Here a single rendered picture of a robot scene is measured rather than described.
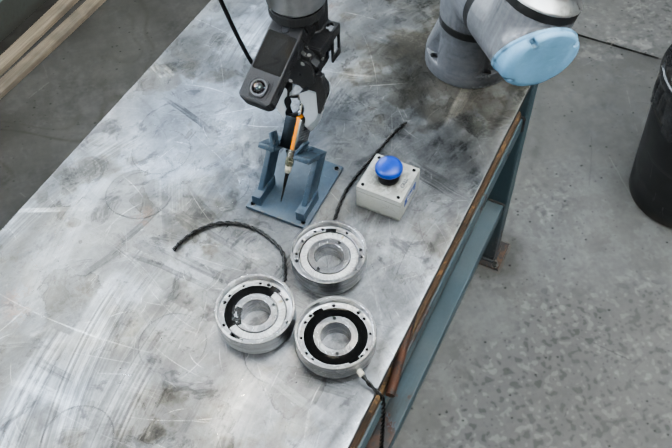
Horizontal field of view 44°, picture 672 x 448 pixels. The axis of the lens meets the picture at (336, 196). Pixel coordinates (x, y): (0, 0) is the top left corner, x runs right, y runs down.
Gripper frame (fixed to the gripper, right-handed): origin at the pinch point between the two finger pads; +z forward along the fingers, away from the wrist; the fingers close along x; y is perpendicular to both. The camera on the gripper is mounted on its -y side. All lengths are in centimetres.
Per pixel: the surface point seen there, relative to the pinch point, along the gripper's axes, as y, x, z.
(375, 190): -1.1, -12.6, 7.5
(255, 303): -23.4, -5.0, 10.1
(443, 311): 19, -20, 68
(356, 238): -8.8, -13.2, 9.0
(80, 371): -40.9, 11.4, 11.9
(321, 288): -18.1, -12.2, 9.3
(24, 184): 22, 103, 92
